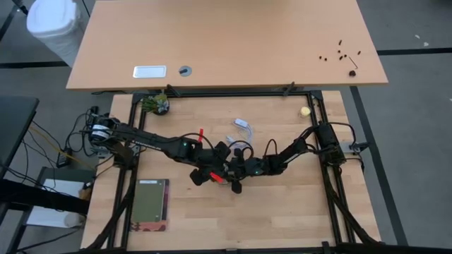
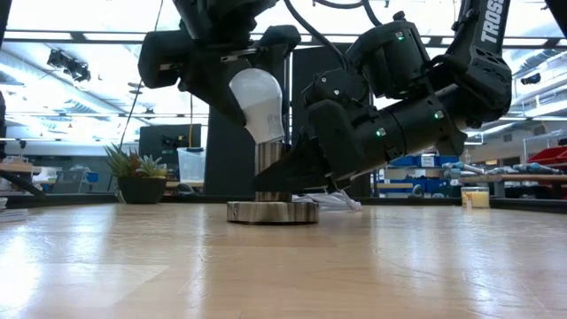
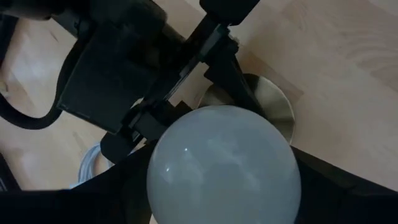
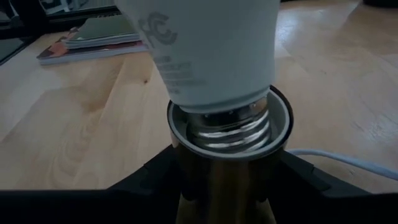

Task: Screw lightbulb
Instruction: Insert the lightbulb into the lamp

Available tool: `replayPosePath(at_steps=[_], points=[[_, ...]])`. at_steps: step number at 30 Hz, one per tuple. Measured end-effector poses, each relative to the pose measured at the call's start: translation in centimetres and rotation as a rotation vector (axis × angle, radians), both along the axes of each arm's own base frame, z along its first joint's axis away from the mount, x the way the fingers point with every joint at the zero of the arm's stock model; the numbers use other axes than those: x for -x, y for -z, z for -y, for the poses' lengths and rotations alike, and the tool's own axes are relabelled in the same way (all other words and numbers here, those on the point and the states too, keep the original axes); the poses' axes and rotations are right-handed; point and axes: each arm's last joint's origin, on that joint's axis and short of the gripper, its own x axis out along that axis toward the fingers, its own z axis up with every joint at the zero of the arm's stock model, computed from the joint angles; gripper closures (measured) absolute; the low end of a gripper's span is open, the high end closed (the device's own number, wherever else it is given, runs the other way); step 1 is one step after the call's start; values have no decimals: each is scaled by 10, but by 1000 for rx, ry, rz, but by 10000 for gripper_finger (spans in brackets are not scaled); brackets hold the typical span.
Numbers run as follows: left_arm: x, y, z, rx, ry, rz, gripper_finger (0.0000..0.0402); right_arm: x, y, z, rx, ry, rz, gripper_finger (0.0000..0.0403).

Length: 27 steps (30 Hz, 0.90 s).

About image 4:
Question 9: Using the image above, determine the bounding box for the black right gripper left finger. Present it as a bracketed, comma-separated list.
[0, 144, 187, 224]

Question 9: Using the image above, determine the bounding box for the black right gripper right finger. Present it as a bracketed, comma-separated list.
[270, 151, 398, 224]

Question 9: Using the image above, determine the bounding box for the white power cord with switch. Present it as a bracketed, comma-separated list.
[285, 148, 398, 182]

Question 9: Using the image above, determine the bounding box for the green notebook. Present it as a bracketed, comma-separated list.
[61, 14, 141, 50]
[36, 26, 149, 66]

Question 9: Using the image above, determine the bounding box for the brushed metal lamp socket base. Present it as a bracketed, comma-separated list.
[167, 85, 295, 224]

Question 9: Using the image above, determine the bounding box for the white lightbulb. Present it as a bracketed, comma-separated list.
[114, 0, 281, 154]

